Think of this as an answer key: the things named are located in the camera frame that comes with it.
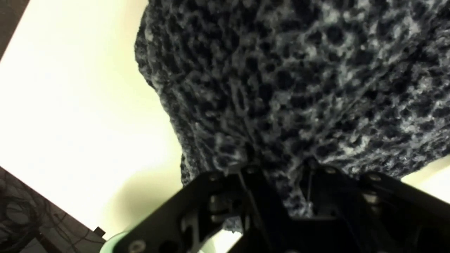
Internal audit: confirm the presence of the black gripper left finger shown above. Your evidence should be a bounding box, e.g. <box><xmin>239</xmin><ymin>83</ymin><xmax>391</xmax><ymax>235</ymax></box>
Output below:
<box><xmin>111</xmin><ymin>167</ymin><xmax>293</xmax><ymax>253</ymax></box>

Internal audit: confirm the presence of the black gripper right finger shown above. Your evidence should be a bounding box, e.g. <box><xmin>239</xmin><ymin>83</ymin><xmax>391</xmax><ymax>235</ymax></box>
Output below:
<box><xmin>300</xmin><ymin>158</ymin><xmax>450</xmax><ymax>253</ymax></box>

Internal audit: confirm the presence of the dark blue speckled knit cloth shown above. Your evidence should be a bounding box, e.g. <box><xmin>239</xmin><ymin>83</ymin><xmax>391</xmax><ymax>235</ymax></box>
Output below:
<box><xmin>134</xmin><ymin>0</ymin><xmax>450</xmax><ymax>218</ymax></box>

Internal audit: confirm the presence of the mint green bowl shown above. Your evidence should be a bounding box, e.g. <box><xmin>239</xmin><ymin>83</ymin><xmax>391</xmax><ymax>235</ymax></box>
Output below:
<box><xmin>103</xmin><ymin>229</ymin><xmax>134</xmax><ymax>253</ymax></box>

